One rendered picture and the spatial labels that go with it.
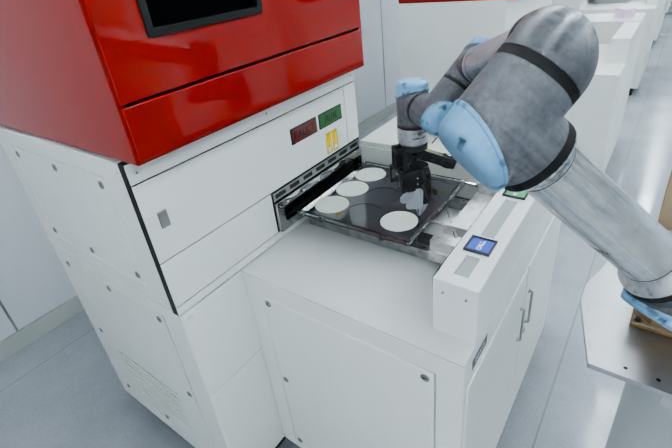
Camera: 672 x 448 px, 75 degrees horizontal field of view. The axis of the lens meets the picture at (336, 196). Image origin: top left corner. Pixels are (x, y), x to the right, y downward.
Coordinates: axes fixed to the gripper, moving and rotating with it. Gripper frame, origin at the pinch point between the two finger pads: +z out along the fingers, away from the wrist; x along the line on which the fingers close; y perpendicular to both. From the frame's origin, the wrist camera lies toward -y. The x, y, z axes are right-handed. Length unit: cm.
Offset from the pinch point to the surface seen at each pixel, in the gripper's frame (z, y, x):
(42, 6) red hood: -60, 71, -4
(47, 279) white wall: 65, 146, -122
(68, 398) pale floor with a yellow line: 92, 135, -65
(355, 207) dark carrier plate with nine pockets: 1.7, 14.7, -12.4
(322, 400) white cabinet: 48, 37, 10
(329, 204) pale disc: 1.6, 21.0, -17.5
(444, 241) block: 0.8, 1.4, 14.5
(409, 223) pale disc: 1.5, 4.8, 2.5
